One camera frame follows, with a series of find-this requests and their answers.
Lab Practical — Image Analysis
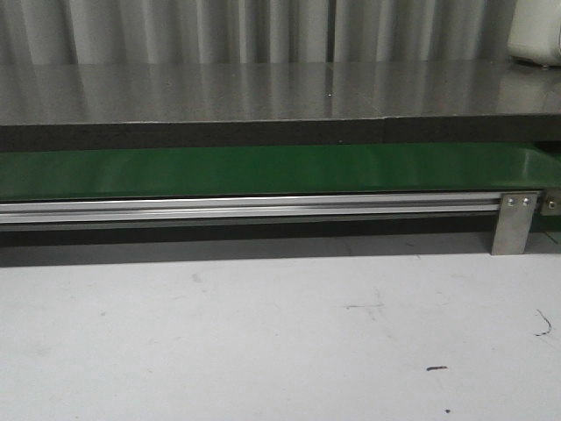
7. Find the steel conveyor support bracket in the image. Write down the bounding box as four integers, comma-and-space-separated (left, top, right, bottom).
491, 191, 538, 255

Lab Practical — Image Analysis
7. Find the steel roller end plate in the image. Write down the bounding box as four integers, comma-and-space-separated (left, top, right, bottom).
540, 188, 561, 217

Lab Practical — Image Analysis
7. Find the green conveyor belt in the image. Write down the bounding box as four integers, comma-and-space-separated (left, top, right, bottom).
1, 143, 560, 202

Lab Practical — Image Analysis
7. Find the white appliance on counter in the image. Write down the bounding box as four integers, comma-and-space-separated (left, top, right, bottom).
508, 0, 560, 67

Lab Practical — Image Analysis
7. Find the grey pleated curtain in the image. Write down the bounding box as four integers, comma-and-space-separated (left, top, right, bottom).
1, 1, 515, 65

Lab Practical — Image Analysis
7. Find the aluminium conveyor side rail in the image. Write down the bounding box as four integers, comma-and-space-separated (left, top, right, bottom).
1, 192, 501, 226

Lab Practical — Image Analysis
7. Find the grey stone counter slab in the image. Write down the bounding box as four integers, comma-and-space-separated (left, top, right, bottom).
1, 60, 560, 152

